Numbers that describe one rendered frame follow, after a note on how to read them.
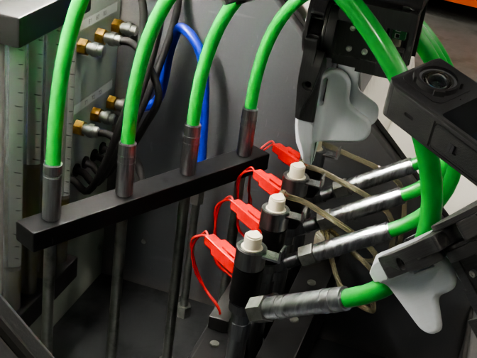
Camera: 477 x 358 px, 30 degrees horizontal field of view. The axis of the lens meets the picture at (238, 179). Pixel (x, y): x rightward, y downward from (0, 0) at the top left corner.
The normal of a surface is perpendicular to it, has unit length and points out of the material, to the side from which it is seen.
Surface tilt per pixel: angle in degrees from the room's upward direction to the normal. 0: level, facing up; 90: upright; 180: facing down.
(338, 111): 93
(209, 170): 0
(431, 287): 102
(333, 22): 75
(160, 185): 0
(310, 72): 90
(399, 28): 90
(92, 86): 90
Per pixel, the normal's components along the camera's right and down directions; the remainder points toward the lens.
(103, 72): 0.94, 0.25
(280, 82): -0.30, 0.40
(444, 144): -0.79, 0.36
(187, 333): 0.13, -0.88
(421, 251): -0.65, 0.26
